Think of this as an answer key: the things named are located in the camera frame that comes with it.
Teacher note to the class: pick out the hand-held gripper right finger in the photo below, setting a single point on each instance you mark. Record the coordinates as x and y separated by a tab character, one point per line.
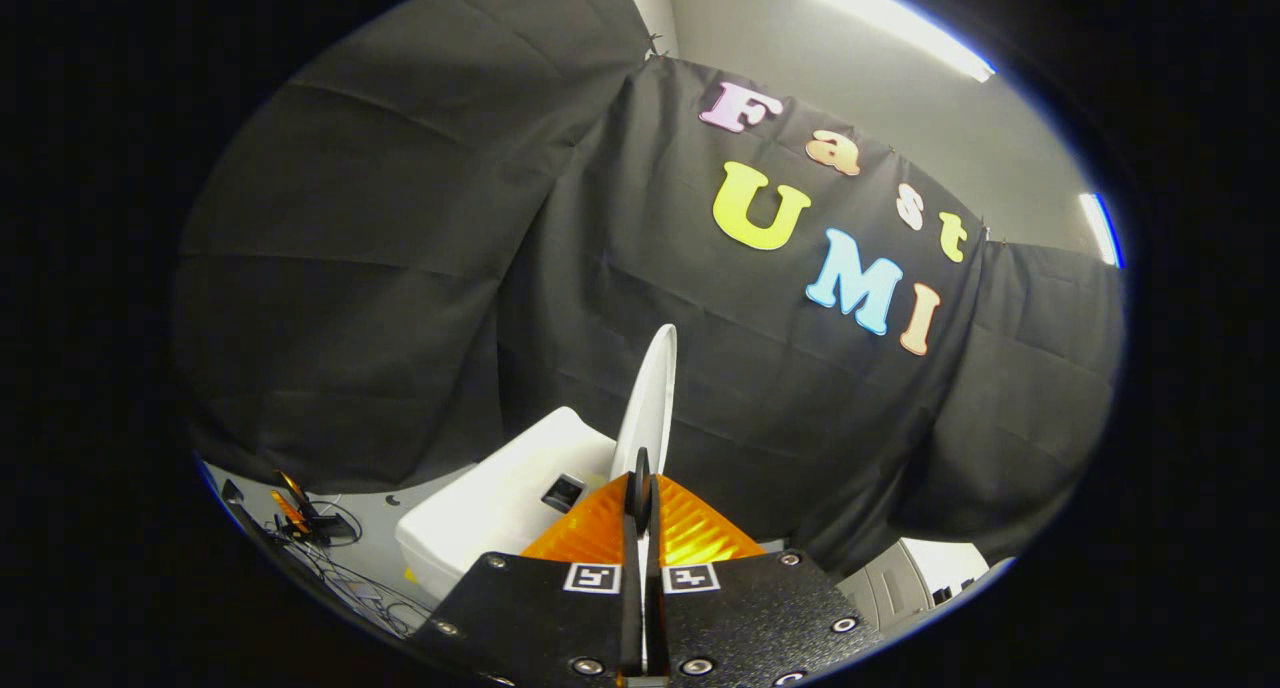
750	618

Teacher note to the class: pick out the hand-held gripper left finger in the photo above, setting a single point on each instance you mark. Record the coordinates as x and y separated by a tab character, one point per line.
540	618

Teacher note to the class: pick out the white toilet lid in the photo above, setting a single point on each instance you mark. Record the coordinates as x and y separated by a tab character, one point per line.
648	408

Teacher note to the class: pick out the white toilet tank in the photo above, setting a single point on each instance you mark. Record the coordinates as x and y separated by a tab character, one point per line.
490	518

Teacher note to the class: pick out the orange black tool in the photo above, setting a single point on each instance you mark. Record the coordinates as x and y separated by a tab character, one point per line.
298	508

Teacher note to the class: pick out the black backdrop cloth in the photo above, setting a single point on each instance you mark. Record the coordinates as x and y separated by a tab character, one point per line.
500	268

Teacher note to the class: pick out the small ceiling light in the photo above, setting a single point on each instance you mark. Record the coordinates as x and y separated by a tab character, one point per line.
1100	230

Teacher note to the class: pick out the large ceiling light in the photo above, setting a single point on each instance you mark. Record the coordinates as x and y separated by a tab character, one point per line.
895	23

